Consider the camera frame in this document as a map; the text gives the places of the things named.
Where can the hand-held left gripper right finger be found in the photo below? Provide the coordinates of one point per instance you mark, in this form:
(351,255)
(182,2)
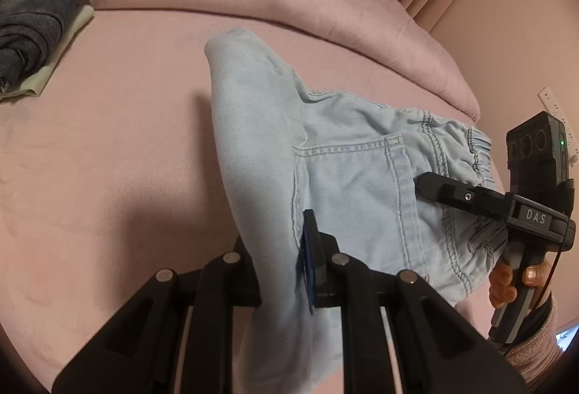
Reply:
(310,258)

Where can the person's right hand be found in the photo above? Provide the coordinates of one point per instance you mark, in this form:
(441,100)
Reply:
(502,285)

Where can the white power strip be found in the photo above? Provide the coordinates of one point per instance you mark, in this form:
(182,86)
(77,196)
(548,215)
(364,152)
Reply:
(554,102)

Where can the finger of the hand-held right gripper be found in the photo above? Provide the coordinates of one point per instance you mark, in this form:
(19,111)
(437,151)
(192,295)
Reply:
(452,192)

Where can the light blue denim pants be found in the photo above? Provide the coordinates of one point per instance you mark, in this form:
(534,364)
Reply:
(353,176)

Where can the folded pale green cloth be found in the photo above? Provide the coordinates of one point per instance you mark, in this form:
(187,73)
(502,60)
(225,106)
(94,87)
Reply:
(45,77)

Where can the pink bed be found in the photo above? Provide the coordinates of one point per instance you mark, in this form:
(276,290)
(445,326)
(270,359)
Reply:
(113,149)

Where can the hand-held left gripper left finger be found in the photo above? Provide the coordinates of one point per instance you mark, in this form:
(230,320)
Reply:
(239,281)

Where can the folded dark blue garment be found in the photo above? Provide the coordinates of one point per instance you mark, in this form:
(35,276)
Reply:
(36,23)

